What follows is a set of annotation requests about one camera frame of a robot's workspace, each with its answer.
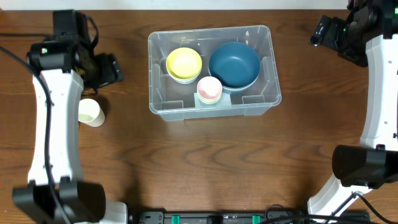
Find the clear plastic storage container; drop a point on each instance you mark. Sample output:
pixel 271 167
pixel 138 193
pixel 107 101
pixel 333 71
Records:
pixel 175 102

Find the yellow small bowl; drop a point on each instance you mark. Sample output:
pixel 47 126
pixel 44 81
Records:
pixel 184 63

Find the light blue small bowl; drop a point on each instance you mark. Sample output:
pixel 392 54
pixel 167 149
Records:
pixel 184 78

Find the cream white plastic cup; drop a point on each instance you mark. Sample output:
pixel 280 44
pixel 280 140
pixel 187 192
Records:
pixel 90 113

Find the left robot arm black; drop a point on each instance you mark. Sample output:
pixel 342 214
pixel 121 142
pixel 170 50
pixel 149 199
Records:
pixel 56 191

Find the pink plastic cup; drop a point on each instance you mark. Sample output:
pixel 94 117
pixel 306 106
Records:
pixel 204 92

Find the dark blue large bowl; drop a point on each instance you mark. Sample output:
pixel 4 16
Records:
pixel 218 87

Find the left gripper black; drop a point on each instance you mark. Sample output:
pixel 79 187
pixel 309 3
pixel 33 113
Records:
pixel 109 69

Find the light blue plastic cup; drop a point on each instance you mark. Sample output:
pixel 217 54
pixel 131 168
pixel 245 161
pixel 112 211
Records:
pixel 204 104

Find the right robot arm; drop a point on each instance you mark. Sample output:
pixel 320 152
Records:
pixel 357 170

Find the white small bowl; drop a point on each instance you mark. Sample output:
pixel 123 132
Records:
pixel 184 81

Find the yellow plastic cup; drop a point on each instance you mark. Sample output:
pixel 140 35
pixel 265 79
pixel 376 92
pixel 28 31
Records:
pixel 208 100

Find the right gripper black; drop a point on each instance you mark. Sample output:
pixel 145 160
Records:
pixel 325 34

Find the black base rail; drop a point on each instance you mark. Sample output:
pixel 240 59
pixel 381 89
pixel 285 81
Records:
pixel 277 215

